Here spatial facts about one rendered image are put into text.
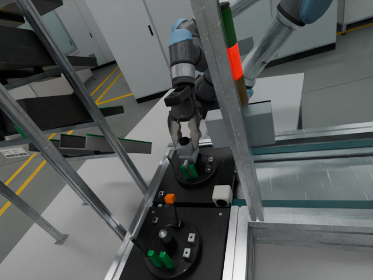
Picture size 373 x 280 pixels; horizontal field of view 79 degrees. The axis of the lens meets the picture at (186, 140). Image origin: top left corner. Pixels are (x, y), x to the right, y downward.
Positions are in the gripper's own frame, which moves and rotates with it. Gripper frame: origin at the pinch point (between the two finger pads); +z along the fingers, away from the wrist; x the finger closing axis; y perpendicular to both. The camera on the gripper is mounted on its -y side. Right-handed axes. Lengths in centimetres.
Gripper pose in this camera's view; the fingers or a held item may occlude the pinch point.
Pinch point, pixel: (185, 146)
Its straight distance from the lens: 65.9
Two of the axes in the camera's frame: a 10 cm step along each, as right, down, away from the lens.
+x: -9.2, 0.9, 3.8
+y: 3.9, 0.4, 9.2
